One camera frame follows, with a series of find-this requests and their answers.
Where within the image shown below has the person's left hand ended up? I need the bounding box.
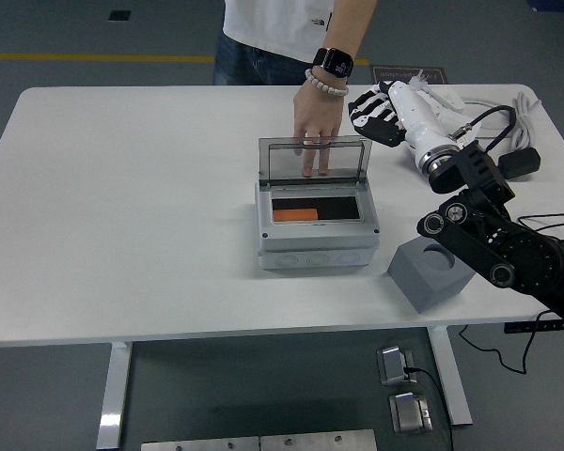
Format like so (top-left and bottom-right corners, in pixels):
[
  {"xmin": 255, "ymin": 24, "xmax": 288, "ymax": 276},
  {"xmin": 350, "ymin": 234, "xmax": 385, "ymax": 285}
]
[{"xmin": 292, "ymin": 82, "xmax": 347, "ymax": 179}]

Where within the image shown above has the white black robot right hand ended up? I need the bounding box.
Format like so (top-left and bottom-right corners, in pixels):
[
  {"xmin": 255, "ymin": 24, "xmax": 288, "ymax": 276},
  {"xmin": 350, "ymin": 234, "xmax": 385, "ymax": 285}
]
[{"xmin": 347, "ymin": 80, "xmax": 456, "ymax": 166}]

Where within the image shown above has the smoky transparent box lid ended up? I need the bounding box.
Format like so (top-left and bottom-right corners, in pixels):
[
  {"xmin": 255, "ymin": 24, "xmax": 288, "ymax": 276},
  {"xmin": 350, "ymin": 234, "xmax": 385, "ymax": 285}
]
[{"xmin": 258, "ymin": 135, "xmax": 373, "ymax": 183}]

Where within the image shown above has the orange cylindrical battery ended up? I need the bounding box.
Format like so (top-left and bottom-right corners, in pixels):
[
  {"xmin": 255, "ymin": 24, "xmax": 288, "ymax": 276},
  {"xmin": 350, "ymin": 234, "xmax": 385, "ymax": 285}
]
[{"xmin": 272, "ymin": 208, "xmax": 319, "ymax": 222}]

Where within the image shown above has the grey plastic junction box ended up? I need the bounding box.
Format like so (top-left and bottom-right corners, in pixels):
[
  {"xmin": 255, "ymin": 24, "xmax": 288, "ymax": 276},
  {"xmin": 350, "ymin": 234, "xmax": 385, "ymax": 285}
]
[{"xmin": 255, "ymin": 180, "xmax": 382, "ymax": 270}]

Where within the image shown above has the metal floor socket box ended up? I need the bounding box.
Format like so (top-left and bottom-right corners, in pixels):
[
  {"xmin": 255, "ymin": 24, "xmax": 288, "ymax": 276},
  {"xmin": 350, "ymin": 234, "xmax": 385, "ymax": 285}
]
[
  {"xmin": 375, "ymin": 346, "xmax": 417, "ymax": 387},
  {"xmin": 388, "ymin": 392, "xmax": 433, "ymax": 434}
]

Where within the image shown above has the dark floor sign mat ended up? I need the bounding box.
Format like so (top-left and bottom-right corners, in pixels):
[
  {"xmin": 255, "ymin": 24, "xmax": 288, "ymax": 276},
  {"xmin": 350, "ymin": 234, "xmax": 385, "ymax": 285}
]
[{"xmin": 370, "ymin": 65, "xmax": 447, "ymax": 86}]

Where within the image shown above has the black wrist watch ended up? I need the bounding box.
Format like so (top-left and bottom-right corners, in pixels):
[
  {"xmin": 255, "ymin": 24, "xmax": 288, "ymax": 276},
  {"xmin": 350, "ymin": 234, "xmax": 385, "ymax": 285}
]
[{"xmin": 312, "ymin": 46, "xmax": 354, "ymax": 79}]

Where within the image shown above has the person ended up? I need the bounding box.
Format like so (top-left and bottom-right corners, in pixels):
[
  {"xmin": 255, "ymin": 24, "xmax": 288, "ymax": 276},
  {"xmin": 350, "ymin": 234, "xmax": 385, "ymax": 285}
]
[{"xmin": 212, "ymin": 0, "xmax": 380, "ymax": 86}]

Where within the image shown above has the black power adapter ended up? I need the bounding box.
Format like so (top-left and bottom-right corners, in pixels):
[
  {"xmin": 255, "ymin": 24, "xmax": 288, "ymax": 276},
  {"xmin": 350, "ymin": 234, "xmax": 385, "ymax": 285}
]
[{"xmin": 497, "ymin": 147, "xmax": 541, "ymax": 180}]

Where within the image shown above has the grey block with round hole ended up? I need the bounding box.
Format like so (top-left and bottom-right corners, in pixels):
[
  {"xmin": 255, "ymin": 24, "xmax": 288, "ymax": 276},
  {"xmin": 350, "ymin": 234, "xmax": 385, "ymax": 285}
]
[{"xmin": 386, "ymin": 237, "xmax": 476, "ymax": 315}]

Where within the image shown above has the black table control panel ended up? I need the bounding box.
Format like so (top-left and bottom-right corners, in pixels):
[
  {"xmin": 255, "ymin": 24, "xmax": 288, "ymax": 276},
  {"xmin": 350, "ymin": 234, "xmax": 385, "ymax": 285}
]
[{"xmin": 504, "ymin": 319, "xmax": 564, "ymax": 334}]

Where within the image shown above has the white table leg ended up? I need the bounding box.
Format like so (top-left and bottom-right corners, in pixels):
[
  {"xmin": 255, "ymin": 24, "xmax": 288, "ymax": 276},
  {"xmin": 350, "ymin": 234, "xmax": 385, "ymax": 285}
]
[
  {"xmin": 96, "ymin": 341, "xmax": 133, "ymax": 450},
  {"xmin": 426, "ymin": 324, "xmax": 474, "ymax": 428}
]

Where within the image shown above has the grey metal floor plate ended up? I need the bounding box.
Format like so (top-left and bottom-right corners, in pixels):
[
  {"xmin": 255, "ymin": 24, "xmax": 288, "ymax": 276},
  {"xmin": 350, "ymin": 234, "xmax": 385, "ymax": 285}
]
[
  {"xmin": 140, "ymin": 436, "xmax": 260, "ymax": 451},
  {"xmin": 258, "ymin": 428, "xmax": 378, "ymax": 451}
]

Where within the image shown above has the white bead bracelet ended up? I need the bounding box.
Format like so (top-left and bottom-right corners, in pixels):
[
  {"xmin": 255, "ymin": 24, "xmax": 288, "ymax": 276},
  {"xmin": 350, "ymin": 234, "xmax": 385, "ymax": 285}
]
[{"xmin": 304, "ymin": 67, "xmax": 351, "ymax": 98}]

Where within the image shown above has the white power cable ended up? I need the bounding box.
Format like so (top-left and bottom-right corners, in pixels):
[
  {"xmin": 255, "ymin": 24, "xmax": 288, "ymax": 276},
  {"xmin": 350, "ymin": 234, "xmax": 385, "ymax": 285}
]
[{"xmin": 462, "ymin": 91, "xmax": 544, "ymax": 149}]

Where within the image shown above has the thin black adapter cord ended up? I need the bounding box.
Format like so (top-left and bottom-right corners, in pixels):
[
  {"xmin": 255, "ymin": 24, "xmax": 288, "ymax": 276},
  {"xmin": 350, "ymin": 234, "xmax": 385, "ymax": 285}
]
[{"xmin": 516, "ymin": 213, "xmax": 564, "ymax": 245}]

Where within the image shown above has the black under-table cable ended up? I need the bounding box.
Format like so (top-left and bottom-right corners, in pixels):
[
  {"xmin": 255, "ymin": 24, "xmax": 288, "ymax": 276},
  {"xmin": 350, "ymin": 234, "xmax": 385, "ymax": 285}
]
[{"xmin": 459, "ymin": 324, "xmax": 540, "ymax": 376}]

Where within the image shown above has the black floor socket cable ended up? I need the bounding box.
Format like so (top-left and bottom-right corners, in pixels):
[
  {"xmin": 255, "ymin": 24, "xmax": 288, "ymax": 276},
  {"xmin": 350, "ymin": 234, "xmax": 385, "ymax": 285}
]
[{"xmin": 403, "ymin": 365, "xmax": 455, "ymax": 451}]

